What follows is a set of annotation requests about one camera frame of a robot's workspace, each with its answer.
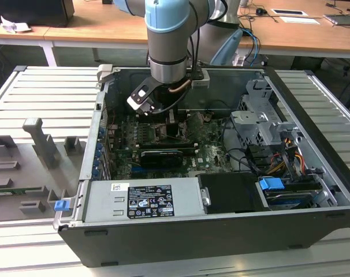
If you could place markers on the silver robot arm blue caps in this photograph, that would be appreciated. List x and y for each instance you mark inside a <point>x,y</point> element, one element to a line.
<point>166,49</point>

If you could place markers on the CPU socket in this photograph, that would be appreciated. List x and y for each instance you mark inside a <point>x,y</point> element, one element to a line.
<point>160,133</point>

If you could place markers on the black RAM slot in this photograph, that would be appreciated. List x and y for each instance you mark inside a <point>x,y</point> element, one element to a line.
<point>169,147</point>
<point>152,143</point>

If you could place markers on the round coin cell battery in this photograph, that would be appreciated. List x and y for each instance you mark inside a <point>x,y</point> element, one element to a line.
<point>208,116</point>

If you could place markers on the black graphics card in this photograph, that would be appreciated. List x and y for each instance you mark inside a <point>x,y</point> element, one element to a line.
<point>160,158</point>

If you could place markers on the green motherboard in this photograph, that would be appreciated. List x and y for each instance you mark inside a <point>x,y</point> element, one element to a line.
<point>212,155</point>

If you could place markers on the pale blue teach pendant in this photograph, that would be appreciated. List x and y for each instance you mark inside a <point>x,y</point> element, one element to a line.
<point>227,49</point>

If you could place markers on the silver metal drive cage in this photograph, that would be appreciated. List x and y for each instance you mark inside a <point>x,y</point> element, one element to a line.
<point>250,127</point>

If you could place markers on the silver power supply unit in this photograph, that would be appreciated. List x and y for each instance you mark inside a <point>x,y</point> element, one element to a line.
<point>105,202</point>

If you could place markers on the black computer mouse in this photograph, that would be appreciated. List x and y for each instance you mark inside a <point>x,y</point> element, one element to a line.
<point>261,11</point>

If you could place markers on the hard disk in blue carrier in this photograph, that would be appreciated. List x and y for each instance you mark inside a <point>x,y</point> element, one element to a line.
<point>270,184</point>

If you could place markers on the black open PC case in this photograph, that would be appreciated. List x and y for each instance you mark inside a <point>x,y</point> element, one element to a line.
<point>192,245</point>

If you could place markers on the blue plastic case latch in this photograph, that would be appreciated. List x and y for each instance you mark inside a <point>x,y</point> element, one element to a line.
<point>62,205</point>

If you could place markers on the white paper sheet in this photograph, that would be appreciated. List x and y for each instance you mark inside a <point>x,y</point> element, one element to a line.
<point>299,20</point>

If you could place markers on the black desktop device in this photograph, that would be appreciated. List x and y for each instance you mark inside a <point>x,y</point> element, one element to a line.
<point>33,11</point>

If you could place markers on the grey parts rack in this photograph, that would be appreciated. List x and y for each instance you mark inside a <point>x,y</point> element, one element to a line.
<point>27,173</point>

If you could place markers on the crumpled white paper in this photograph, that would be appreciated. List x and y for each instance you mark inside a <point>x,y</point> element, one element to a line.
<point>13,26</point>

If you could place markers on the green RAM stick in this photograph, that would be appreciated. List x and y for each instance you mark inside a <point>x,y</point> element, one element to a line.
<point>16,190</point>

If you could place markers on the grey laptop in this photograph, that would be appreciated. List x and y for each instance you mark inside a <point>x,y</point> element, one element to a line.
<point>342,19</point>

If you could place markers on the white wrist camera black plate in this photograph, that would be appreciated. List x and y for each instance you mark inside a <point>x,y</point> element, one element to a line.
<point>139,99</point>

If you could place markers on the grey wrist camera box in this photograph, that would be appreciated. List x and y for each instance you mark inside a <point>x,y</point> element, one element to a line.
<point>200,82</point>

